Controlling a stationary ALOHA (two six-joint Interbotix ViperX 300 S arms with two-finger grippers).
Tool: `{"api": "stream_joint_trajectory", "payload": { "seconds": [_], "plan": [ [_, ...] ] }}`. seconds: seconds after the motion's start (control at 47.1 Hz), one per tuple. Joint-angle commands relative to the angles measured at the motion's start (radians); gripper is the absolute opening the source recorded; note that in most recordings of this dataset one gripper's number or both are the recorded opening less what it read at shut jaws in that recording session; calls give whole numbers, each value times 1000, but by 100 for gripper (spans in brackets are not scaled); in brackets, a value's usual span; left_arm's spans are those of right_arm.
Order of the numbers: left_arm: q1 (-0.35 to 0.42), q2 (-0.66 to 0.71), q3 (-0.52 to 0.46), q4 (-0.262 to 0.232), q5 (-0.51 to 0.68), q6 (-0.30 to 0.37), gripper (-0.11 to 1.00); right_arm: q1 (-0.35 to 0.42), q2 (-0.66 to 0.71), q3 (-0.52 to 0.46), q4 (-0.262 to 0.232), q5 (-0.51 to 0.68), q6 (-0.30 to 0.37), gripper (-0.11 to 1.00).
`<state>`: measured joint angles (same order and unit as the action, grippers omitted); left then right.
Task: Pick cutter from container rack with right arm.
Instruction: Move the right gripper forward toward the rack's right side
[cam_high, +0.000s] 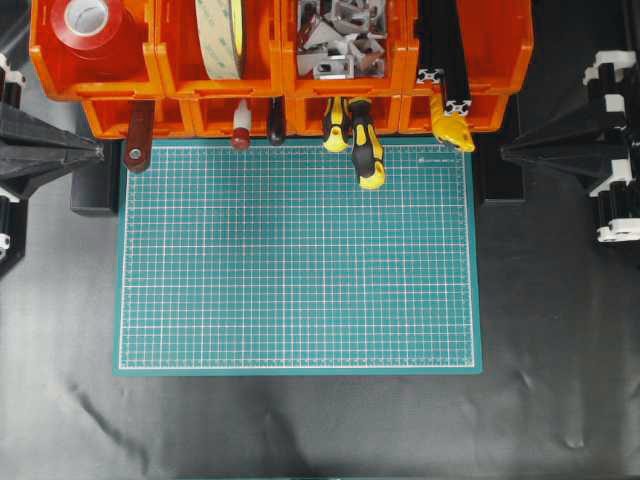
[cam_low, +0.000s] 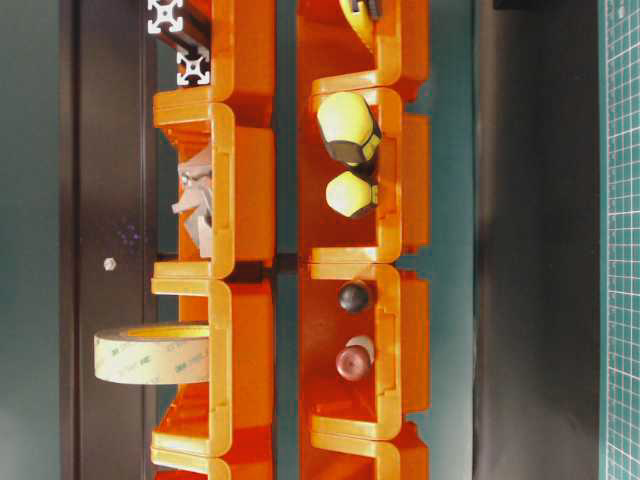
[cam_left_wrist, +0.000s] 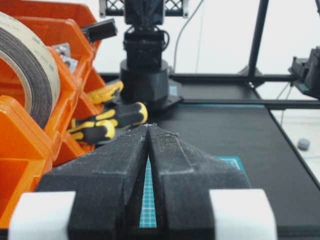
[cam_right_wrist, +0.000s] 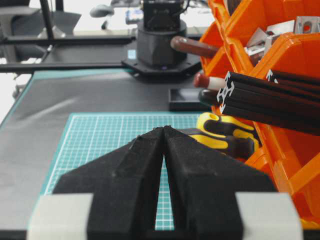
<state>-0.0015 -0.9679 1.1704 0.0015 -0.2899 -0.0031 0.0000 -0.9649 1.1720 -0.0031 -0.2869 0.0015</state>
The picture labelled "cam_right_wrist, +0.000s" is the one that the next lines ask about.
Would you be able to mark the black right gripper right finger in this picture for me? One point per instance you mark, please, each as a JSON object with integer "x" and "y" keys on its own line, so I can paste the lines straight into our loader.
{"x": 203, "y": 183}

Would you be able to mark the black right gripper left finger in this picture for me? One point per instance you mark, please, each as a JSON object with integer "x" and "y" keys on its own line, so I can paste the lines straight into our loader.
{"x": 125, "y": 187}

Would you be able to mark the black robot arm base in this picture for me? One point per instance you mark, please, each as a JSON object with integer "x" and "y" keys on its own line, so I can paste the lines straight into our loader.
{"x": 152, "y": 53}

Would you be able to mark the orange container rack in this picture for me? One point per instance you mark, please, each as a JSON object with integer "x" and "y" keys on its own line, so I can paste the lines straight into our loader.
{"x": 291, "y": 158}

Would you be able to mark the black shallow tray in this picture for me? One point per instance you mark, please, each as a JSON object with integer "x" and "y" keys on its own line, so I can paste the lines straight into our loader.
{"x": 185, "y": 100}

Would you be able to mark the black aluminium extrusion bar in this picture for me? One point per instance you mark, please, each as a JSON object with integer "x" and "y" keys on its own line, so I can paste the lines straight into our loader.
{"x": 270, "y": 103}

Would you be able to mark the silver metal brackets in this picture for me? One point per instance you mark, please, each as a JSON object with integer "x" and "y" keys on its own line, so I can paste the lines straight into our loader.
{"x": 261, "y": 41}

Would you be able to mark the yellow black screwdriver handle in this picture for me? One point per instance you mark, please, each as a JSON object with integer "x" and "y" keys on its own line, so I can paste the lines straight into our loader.
{"x": 225, "y": 134}

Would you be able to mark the dark brown tool handle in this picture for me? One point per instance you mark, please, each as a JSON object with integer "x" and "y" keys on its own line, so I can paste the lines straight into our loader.
{"x": 208, "y": 97}

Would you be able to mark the red white tool handle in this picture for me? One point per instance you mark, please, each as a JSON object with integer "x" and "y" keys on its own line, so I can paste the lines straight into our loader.
{"x": 208, "y": 82}

